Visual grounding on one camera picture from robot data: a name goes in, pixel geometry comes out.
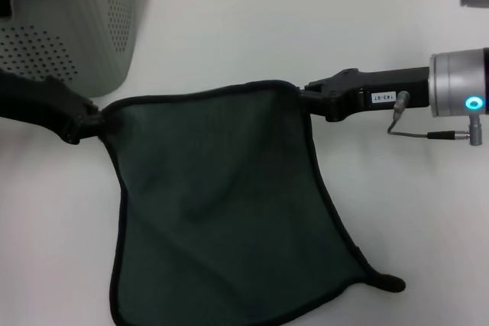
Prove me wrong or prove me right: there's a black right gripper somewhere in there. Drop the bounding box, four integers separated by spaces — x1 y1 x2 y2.
299 66 433 124

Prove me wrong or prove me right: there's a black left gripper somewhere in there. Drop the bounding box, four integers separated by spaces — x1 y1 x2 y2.
0 67 106 146

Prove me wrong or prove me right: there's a dark green towel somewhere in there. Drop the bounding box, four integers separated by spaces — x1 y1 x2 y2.
99 79 407 323

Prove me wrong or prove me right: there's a grey perforated plastic storage box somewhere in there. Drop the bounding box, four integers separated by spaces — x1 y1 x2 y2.
0 0 152 99

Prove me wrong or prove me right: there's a right arm cable with plugs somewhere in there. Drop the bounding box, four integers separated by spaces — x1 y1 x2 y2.
386 89 484 148

